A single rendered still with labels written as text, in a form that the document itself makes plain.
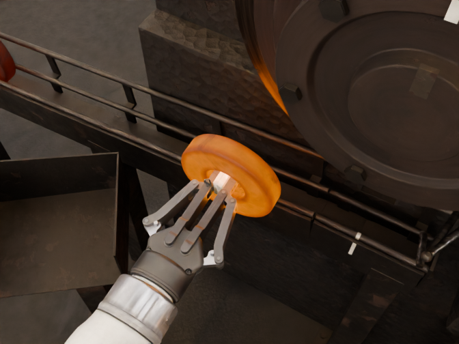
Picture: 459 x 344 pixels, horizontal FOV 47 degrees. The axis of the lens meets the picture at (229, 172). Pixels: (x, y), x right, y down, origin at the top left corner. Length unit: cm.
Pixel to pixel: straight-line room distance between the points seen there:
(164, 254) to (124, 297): 9
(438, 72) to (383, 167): 16
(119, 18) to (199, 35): 145
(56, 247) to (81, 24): 147
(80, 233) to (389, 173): 63
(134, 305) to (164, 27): 49
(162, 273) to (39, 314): 101
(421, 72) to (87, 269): 70
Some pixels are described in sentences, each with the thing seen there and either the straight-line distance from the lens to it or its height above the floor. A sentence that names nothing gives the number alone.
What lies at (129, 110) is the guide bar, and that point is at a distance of 110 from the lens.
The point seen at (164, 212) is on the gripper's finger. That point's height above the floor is 85.
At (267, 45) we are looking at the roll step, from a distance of 63.
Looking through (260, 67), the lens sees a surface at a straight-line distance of 68.
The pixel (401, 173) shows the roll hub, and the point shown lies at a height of 102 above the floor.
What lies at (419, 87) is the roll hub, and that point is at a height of 116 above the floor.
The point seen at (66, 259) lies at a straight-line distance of 101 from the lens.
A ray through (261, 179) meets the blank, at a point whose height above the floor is 88.
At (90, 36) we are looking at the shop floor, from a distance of 230.
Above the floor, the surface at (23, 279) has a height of 59.
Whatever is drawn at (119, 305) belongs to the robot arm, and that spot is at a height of 87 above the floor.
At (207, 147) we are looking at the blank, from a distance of 73.
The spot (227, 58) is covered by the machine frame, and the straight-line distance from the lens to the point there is 88.
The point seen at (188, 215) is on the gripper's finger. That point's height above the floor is 85.
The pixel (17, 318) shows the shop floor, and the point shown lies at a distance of 168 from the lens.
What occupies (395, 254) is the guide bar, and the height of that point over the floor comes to 71.
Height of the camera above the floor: 148
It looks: 56 degrees down
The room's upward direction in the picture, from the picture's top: straight up
